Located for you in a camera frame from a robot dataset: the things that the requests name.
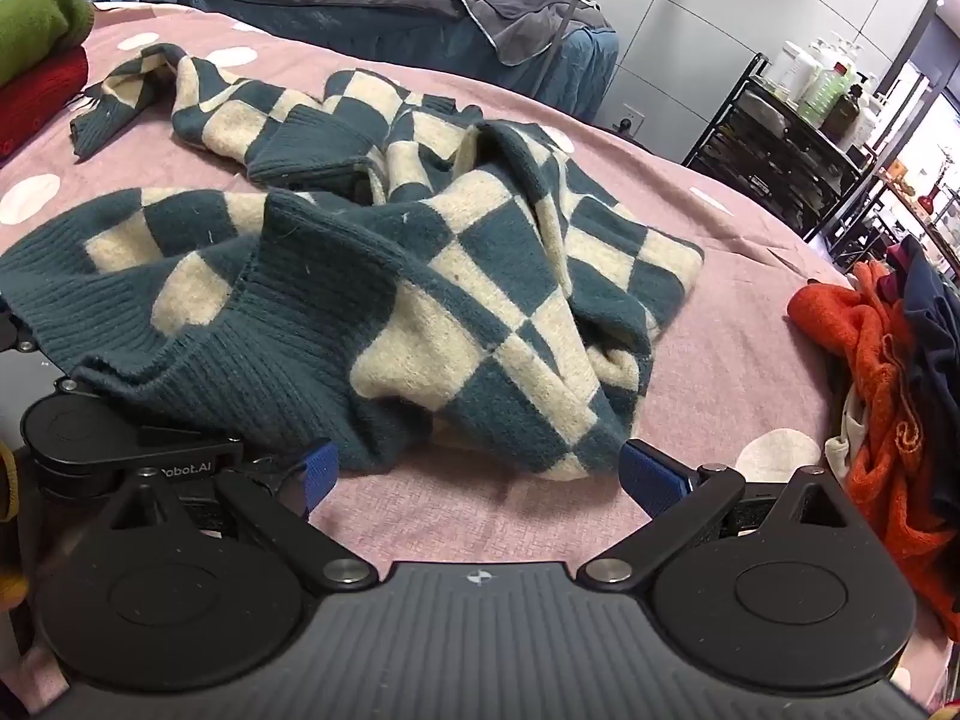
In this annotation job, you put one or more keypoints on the dark navy garment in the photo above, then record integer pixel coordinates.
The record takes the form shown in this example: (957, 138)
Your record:
(934, 345)

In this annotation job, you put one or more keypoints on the orange garment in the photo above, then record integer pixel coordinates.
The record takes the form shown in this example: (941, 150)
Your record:
(877, 405)

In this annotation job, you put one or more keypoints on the grey towel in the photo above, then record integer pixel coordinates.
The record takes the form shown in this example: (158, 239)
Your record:
(525, 11)

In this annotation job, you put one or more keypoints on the wall socket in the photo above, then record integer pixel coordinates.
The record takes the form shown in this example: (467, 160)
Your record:
(631, 121)

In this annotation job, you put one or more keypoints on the white garment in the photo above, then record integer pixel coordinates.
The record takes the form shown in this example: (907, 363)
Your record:
(846, 439)

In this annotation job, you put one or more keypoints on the pink polka-dot blanket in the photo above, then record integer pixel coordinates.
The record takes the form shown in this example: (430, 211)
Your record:
(712, 360)

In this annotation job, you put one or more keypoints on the black shelf rack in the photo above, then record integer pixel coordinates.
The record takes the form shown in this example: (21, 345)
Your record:
(772, 150)

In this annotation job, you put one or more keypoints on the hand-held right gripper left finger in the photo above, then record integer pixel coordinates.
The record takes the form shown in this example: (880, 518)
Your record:
(321, 476)

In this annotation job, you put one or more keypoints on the white pole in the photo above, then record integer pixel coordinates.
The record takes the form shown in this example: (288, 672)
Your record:
(574, 4)

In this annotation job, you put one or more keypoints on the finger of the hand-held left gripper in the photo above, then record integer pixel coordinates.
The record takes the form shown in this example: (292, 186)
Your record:
(15, 334)

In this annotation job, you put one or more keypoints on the teal and cream checkered sweater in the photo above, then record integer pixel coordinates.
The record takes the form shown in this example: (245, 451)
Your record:
(450, 240)

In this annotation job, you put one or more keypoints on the red knit garment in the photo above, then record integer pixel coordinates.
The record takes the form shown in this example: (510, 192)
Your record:
(37, 101)

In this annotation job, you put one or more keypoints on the green knit garment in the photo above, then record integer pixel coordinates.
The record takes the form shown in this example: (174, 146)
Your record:
(34, 26)

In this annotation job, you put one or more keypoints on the cluster of bottles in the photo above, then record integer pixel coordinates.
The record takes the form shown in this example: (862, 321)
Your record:
(825, 86)

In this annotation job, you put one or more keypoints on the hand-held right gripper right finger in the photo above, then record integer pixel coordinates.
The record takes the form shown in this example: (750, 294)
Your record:
(652, 476)

